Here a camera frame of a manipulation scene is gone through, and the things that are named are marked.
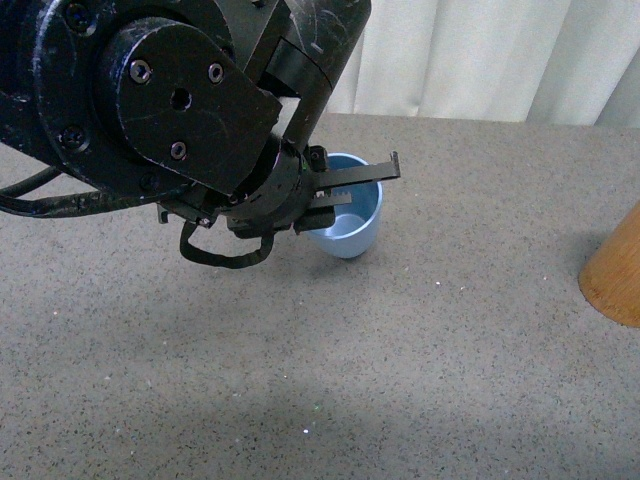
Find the bamboo wooden holder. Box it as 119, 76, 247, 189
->
578, 203, 639, 328

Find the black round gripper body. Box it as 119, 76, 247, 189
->
156, 136, 334, 238

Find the light blue plastic cup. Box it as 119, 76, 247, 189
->
305, 180, 383, 259

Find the black looped cable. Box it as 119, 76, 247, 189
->
179, 219, 275, 270

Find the black toothed gripper finger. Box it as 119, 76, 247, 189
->
307, 190, 352, 211

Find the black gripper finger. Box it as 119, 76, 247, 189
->
314, 151, 401, 191

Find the white pleated curtain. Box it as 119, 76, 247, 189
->
327, 1, 639, 127

